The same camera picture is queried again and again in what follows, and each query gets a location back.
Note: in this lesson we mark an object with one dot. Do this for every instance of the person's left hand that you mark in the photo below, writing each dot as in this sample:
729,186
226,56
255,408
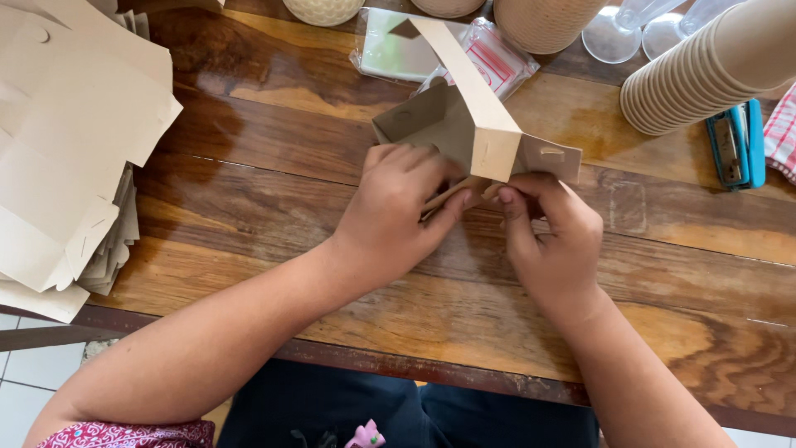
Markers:
385,218

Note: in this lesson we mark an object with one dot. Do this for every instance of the person's right hand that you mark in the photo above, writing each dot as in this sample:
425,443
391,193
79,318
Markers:
556,249

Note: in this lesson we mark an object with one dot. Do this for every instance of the brown cardboard box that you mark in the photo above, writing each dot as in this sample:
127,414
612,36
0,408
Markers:
479,130

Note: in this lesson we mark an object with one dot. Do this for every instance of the clear plastic bag white contents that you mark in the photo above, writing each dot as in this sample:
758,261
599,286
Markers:
392,50

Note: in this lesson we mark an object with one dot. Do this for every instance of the clear packet red print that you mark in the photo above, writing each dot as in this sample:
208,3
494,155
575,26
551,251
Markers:
494,62

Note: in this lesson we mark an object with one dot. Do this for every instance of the person's dark blue trousers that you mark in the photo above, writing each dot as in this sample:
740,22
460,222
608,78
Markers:
404,414

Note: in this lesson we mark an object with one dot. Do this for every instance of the blue stapler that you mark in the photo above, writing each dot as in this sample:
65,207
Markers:
738,144

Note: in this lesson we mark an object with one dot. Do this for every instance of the cream textured round container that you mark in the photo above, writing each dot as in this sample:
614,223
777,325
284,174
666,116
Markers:
322,9

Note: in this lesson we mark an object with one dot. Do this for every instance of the beige round container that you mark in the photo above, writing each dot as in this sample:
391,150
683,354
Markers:
446,6

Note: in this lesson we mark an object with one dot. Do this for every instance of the tall stack ribbed paper cups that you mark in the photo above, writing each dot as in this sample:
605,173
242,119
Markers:
541,25

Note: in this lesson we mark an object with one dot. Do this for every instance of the clear plastic glass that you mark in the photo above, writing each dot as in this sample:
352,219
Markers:
615,31
675,31

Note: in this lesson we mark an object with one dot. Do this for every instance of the stack of brown paper cups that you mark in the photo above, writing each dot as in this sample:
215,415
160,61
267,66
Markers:
703,68

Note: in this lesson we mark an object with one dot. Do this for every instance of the red white checkered cloth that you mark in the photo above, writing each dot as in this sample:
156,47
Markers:
782,134

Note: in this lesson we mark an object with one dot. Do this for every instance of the stack of flat cardboard sheets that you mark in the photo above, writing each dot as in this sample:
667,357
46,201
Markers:
71,149

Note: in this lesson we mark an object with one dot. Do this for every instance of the red patterned sleeve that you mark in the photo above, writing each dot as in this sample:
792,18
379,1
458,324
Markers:
130,434

